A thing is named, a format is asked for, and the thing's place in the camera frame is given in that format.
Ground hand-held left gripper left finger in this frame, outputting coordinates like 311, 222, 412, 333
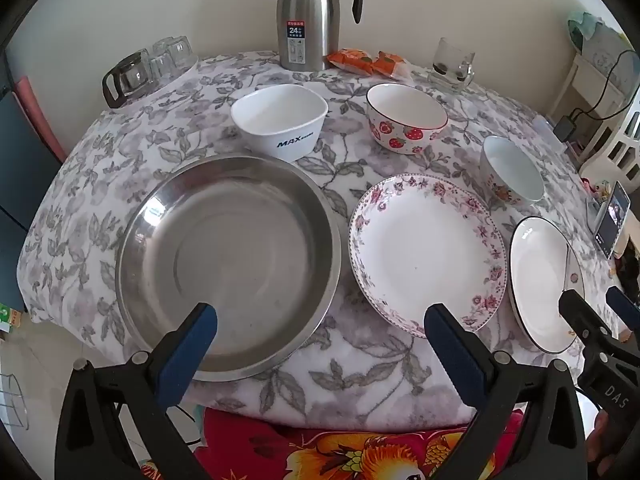
55, 302, 219, 480

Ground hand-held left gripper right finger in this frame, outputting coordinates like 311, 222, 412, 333
424, 302, 589, 480

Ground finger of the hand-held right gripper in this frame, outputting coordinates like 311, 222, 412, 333
605, 286, 640, 334
558, 289, 614, 349

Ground black rimmed white plate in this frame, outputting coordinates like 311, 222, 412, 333
509, 216, 587, 355

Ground stainless steel basin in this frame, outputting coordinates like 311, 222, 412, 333
115, 154, 343, 382

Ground floral rimmed white plate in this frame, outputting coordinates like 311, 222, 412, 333
348, 173, 508, 338

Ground small white floral bowl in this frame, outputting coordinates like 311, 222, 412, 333
480, 136, 546, 206

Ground strawberry print bowl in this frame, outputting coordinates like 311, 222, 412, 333
366, 83, 449, 156

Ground white square bowl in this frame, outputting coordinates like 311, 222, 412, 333
230, 84, 329, 163

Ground person's right hand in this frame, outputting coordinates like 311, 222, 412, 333
585, 405, 620, 467

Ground smartphone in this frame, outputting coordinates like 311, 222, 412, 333
595, 181, 632, 260

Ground phone stand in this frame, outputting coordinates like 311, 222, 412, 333
585, 194, 608, 236

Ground red printed cloth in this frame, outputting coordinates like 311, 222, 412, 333
140, 405, 526, 480

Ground white carved furniture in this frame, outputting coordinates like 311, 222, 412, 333
580, 95, 640, 186

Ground white power strip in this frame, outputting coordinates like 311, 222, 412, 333
532, 116, 563, 137

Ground grey floral tablecloth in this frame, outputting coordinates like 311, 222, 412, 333
17, 50, 632, 431

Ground dark blue cabinet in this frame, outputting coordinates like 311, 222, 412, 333
0, 85, 62, 311

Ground white side shelf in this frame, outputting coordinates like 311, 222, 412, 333
547, 52, 640, 122

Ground pink board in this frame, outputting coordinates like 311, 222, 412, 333
12, 76, 67, 162

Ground glass mug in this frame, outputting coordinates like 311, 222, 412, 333
428, 37, 476, 92

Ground stainless steel thermos jug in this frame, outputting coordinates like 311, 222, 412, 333
276, 0, 364, 72

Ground wire rack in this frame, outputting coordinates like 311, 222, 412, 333
0, 372, 31, 432

